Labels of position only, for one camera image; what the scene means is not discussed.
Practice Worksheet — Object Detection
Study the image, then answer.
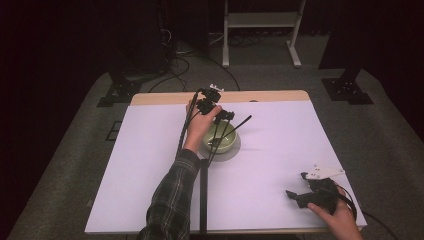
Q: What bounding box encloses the white metal stand frame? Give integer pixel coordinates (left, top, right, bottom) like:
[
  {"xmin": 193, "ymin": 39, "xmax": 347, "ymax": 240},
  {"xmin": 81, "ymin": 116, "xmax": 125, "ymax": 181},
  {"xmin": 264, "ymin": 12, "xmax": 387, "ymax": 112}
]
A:
[{"xmin": 221, "ymin": 0, "xmax": 307, "ymax": 69}]

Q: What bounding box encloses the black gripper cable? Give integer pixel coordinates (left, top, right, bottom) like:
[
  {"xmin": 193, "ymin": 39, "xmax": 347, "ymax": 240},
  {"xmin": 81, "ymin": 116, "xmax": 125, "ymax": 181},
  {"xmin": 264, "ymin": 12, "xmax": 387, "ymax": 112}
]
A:
[
  {"xmin": 334, "ymin": 183, "xmax": 400, "ymax": 240},
  {"xmin": 176, "ymin": 87, "xmax": 206, "ymax": 153}
]

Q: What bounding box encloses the person's left hand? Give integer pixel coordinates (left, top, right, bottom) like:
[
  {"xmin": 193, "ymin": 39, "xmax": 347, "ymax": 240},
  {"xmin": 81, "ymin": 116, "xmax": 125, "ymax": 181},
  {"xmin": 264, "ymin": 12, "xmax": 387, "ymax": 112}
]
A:
[{"xmin": 182, "ymin": 99, "xmax": 224, "ymax": 154}]

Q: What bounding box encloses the wooden table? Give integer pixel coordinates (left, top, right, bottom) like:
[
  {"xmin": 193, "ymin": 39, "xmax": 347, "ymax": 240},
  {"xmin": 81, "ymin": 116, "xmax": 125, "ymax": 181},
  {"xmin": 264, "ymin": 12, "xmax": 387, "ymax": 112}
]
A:
[{"xmin": 84, "ymin": 89, "xmax": 368, "ymax": 235}]

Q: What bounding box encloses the pale green bowl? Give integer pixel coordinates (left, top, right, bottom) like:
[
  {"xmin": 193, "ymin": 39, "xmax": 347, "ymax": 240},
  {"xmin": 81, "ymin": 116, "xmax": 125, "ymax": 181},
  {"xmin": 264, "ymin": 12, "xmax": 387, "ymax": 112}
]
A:
[{"xmin": 201, "ymin": 121, "xmax": 239, "ymax": 155}]

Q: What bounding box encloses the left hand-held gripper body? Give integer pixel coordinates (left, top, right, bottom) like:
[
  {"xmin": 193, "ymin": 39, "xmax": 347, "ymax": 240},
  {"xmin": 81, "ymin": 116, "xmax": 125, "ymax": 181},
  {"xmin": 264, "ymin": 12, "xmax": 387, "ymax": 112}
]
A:
[{"xmin": 195, "ymin": 83, "xmax": 225, "ymax": 116}]

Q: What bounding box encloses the black floor cable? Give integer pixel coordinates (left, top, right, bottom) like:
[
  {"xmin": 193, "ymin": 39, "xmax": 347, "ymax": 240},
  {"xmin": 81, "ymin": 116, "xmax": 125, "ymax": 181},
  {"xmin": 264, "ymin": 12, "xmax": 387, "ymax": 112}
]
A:
[
  {"xmin": 199, "ymin": 54, "xmax": 242, "ymax": 92},
  {"xmin": 147, "ymin": 55, "xmax": 192, "ymax": 94}
]

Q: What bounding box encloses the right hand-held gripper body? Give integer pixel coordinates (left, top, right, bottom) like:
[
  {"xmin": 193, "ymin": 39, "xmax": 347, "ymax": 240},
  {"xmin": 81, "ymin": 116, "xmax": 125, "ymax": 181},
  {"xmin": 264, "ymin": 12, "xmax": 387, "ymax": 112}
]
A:
[{"xmin": 299, "ymin": 164, "xmax": 346, "ymax": 215}]

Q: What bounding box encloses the black stand base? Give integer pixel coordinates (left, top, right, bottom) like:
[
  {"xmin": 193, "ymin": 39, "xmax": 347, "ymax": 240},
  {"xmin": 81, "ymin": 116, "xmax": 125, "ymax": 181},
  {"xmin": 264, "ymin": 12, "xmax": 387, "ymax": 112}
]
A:
[
  {"xmin": 96, "ymin": 70, "xmax": 144, "ymax": 108},
  {"xmin": 320, "ymin": 67, "xmax": 375, "ymax": 106}
]

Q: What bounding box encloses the single black chopstick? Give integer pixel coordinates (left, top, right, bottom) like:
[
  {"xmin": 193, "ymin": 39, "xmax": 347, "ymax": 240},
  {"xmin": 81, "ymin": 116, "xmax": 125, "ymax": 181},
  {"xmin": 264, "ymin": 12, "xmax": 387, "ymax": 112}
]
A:
[
  {"xmin": 211, "ymin": 120, "xmax": 231, "ymax": 158},
  {"xmin": 207, "ymin": 122, "xmax": 221, "ymax": 167}
]

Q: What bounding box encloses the metal spoon with black handle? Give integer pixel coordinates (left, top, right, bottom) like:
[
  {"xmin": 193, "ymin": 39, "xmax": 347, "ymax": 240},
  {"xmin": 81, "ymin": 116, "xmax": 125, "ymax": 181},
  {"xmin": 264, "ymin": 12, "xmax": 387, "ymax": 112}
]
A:
[{"xmin": 207, "ymin": 114, "xmax": 253, "ymax": 148}]

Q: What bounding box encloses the round grey coaster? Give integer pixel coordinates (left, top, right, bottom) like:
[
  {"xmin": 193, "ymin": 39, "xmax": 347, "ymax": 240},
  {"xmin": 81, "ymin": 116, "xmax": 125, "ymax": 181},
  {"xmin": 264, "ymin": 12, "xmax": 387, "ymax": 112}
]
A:
[{"xmin": 197, "ymin": 132, "xmax": 242, "ymax": 163}]

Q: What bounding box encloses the bundle of dark cables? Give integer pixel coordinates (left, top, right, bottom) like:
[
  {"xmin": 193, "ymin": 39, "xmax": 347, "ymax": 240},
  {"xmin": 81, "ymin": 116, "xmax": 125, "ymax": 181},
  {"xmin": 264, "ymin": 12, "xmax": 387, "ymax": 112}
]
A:
[{"xmin": 228, "ymin": 33, "xmax": 263, "ymax": 48}]

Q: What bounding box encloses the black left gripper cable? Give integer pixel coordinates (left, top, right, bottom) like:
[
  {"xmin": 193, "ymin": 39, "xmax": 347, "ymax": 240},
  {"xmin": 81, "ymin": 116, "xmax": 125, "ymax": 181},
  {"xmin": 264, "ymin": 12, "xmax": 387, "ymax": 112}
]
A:
[{"xmin": 176, "ymin": 87, "xmax": 206, "ymax": 153}]

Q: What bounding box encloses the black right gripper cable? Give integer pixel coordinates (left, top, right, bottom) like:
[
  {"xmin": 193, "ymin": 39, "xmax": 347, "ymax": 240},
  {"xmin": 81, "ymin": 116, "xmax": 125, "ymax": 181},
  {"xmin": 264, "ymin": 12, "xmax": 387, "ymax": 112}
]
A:
[{"xmin": 334, "ymin": 183, "xmax": 400, "ymax": 240}]

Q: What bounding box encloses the row of black chopsticks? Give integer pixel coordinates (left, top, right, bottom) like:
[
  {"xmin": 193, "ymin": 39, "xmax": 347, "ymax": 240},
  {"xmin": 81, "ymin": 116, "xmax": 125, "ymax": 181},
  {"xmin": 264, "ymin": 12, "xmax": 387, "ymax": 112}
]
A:
[{"xmin": 198, "ymin": 158, "xmax": 209, "ymax": 236}]

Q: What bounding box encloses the dark equipment cabinet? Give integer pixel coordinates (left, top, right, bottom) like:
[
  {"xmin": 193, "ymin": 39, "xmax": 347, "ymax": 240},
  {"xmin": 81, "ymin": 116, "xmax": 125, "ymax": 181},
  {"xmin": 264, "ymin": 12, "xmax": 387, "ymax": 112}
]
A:
[{"xmin": 106, "ymin": 0, "xmax": 176, "ymax": 76}]

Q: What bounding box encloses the person's right hand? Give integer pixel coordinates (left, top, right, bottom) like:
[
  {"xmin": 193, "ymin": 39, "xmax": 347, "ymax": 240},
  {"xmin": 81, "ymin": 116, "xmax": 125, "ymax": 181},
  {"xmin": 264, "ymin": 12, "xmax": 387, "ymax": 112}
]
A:
[{"xmin": 306, "ymin": 185, "xmax": 365, "ymax": 240}]

